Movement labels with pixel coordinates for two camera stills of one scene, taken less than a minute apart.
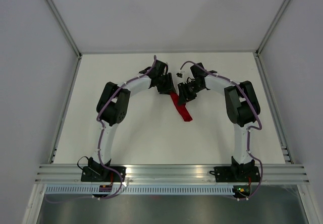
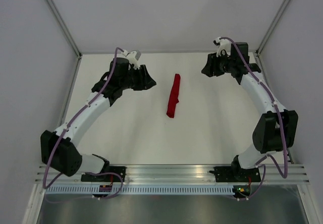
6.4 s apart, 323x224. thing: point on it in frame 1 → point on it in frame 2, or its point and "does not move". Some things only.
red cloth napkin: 180,108 → 173,99
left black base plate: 102,174 does not move
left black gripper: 169,86 → 145,83
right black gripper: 184,97 → 211,65
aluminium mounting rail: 173,174 does not move
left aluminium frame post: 59,17 does not move
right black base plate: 237,174 does not move
